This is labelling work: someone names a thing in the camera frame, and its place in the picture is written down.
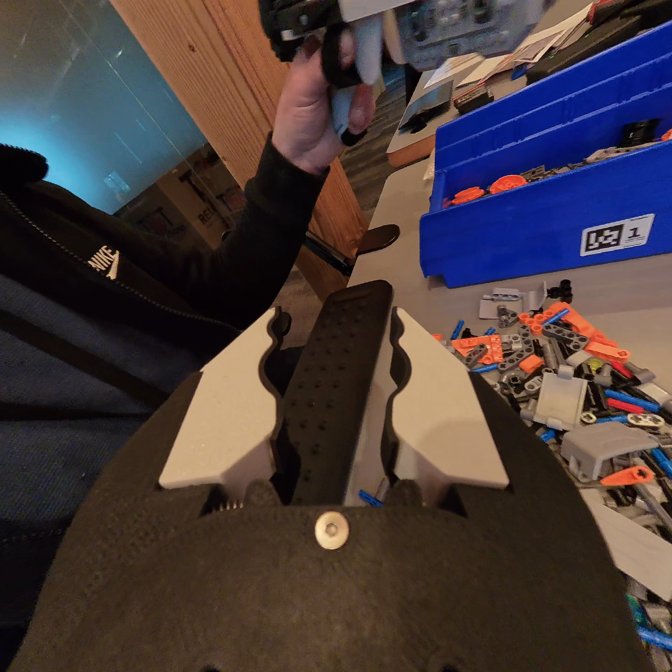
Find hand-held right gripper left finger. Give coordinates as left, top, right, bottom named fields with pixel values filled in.
left=159, top=307, right=292, bottom=507

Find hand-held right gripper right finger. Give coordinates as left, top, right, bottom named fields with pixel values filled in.
left=380, top=307, right=510, bottom=507

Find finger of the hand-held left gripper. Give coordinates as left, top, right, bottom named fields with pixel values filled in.
left=338, top=0, right=421, bottom=23

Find large grey brick housing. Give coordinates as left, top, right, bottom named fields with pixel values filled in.
left=394, top=0, right=557, bottom=71

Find pile of building bricks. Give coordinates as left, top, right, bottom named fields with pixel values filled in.
left=433, top=281, right=672, bottom=672

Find blue plastic bin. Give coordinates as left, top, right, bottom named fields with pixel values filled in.
left=419, top=21, right=672, bottom=291

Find person's left forearm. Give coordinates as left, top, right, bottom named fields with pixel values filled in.
left=131, top=134, right=330, bottom=331

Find person's left hand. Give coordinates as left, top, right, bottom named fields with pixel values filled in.
left=270, top=31, right=379, bottom=176

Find wooden pillar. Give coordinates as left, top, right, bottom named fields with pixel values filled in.
left=109, top=0, right=368, bottom=302

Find white paper sheet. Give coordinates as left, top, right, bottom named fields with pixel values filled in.
left=424, top=52, right=491, bottom=89

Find black perforated chair armrest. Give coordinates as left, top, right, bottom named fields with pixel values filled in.
left=275, top=280, right=394, bottom=506

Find folded printed leaflet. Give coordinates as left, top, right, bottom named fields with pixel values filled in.
left=488, top=8, right=591, bottom=69

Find black smooth chair armrest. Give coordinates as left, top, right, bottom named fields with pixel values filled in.
left=304, top=225, right=401, bottom=276

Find stacked cardboard boxes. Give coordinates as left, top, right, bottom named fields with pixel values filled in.
left=114, top=147, right=247, bottom=250

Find heap of wheels and bricks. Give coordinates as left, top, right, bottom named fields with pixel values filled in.
left=443, top=120, right=672, bottom=208

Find black power bank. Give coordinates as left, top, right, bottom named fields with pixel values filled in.
left=526, top=13, right=672, bottom=82

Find person's black jacket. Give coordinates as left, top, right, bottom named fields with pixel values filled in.
left=0, top=144, right=247, bottom=342

